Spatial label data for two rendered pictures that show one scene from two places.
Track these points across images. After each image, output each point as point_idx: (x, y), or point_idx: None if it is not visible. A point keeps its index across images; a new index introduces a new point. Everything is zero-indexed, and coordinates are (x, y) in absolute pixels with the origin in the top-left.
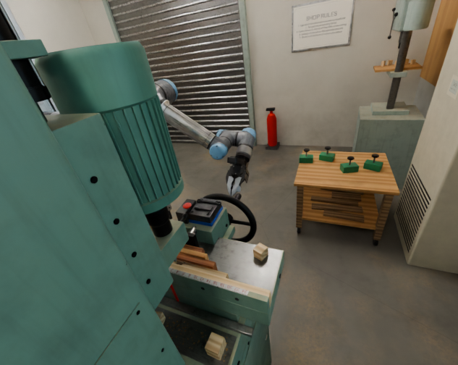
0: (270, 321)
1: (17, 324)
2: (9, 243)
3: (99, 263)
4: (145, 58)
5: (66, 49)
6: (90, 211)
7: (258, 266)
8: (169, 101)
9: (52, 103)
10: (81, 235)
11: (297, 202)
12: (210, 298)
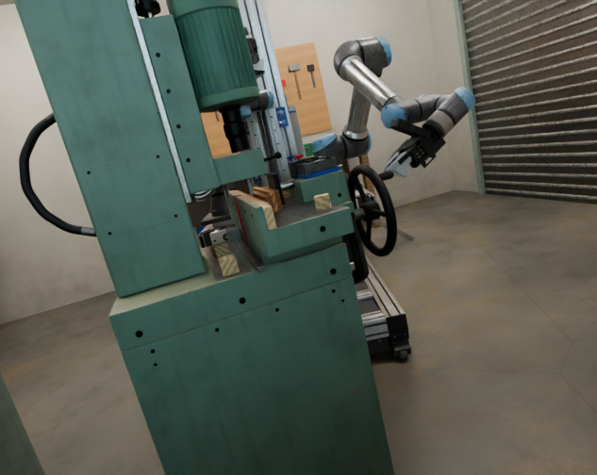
0: (447, 463)
1: (91, 96)
2: (97, 57)
3: (137, 97)
4: None
5: None
6: (138, 62)
7: (308, 213)
8: (372, 61)
9: (273, 77)
10: (130, 73)
11: None
12: (250, 226)
